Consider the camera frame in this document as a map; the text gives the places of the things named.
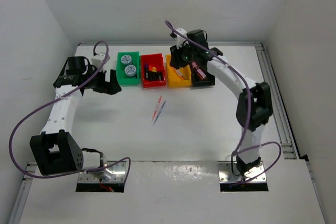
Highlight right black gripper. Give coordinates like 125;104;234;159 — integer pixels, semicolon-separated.
170;41;196;70

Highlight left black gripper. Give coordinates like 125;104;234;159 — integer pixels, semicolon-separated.
82;65;121;95

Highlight orange pen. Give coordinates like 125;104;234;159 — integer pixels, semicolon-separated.
175;69;184;80

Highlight pink capped tube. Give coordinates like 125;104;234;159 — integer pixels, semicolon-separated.
192;62;207;80

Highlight pink cap black highlighter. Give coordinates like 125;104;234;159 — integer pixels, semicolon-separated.
156;71;163;81

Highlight yellow cap black highlighter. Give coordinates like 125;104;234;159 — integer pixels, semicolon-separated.
152;67;158;81

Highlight purple cap black highlighter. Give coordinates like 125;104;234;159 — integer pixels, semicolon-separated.
143;63;149;80

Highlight orange cap black highlighter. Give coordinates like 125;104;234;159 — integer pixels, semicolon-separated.
148;66;153;81

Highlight red pen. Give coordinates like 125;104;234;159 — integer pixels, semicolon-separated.
152;95;162;122

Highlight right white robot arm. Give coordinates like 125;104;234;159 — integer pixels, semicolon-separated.
170;28;273;176

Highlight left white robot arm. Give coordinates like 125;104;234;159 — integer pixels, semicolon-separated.
30;53;121;176

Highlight green plastic bin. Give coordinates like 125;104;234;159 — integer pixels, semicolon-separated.
116;51;141;86

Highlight yellow plastic bin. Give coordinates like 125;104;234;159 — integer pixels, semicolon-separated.
165;55;192;88

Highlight red plastic bin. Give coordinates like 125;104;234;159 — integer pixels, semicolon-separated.
140;54;166;88

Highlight black plastic bin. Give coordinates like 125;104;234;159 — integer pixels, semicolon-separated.
191;64;215;88

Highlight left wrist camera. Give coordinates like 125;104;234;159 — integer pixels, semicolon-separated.
91;52;110;71

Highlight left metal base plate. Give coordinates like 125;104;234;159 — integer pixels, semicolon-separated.
77;161;128;184

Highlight metal base plate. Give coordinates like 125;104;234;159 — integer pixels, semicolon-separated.
217;161;267;184
77;161;128;184

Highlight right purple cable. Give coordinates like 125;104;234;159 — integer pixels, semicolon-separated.
164;20;282;184

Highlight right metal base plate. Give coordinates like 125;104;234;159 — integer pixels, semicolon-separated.
217;161;267;184

